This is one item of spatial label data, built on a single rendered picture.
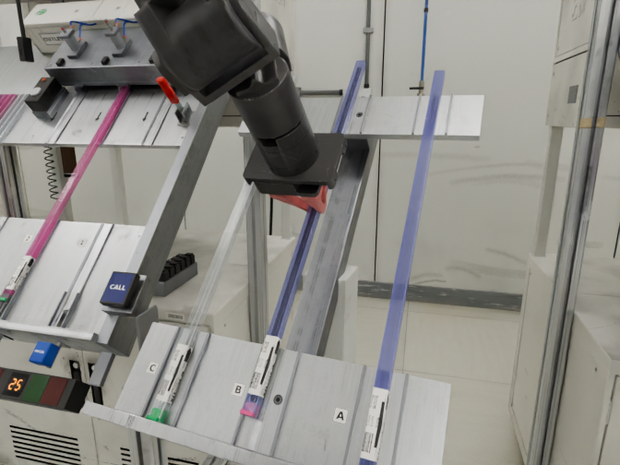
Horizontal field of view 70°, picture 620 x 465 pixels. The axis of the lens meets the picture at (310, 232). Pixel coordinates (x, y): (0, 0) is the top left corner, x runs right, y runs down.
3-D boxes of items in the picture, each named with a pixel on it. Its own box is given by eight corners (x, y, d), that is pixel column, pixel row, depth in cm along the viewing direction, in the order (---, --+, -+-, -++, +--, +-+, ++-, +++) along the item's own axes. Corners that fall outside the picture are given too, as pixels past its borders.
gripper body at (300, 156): (266, 143, 52) (241, 94, 46) (350, 145, 48) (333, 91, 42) (247, 188, 49) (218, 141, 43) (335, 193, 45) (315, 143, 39)
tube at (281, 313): (257, 419, 43) (253, 417, 42) (244, 415, 44) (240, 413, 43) (366, 66, 66) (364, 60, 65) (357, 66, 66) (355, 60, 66)
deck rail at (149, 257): (129, 357, 67) (106, 344, 61) (117, 355, 67) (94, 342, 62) (246, 54, 103) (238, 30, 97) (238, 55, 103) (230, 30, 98)
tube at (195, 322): (163, 423, 46) (158, 422, 45) (152, 421, 46) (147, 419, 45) (297, 81, 68) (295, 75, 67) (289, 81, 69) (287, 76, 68)
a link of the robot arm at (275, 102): (222, 98, 36) (287, 75, 35) (219, 51, 40) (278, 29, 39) (254, 154, 42) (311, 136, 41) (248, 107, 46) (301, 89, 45)
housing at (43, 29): (234, 70, 102) (213, 12, 90) (57, 75, 113) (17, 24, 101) (244, 48, 106) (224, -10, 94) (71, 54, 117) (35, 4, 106)
